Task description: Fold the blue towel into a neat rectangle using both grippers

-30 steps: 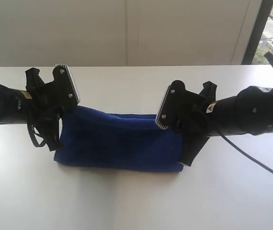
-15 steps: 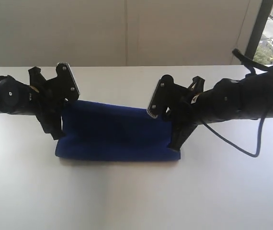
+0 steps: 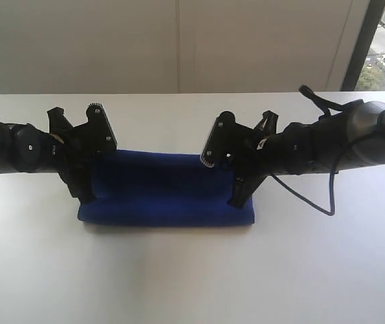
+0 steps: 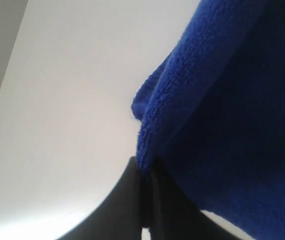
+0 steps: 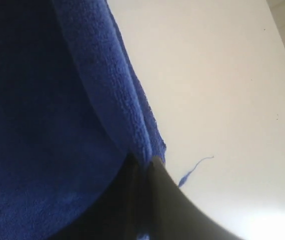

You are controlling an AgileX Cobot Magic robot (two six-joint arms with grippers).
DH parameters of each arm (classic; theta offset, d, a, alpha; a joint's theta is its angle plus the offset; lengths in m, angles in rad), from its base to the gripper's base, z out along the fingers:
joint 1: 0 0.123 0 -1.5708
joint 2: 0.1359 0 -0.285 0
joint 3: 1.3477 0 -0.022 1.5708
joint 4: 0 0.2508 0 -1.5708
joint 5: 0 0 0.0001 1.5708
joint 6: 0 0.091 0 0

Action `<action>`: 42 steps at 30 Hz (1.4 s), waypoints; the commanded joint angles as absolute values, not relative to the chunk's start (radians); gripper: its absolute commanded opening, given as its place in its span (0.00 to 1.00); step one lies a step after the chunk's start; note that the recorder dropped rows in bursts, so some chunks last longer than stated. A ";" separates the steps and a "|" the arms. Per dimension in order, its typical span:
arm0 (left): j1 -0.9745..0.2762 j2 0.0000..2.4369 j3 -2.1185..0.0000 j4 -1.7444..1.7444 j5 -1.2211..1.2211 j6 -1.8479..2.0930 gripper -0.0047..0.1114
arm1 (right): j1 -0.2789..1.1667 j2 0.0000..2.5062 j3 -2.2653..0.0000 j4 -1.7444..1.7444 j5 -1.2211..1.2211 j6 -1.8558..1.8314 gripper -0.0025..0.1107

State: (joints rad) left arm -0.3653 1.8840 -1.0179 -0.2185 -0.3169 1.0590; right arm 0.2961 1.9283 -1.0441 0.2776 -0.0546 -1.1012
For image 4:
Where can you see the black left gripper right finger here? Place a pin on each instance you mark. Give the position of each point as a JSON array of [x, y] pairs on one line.
[[174, 216]]

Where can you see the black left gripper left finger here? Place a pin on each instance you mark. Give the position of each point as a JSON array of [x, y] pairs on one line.
[[123, 213]]

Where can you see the blue microfiber towel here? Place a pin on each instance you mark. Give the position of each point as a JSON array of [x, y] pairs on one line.
[[214, 113]]

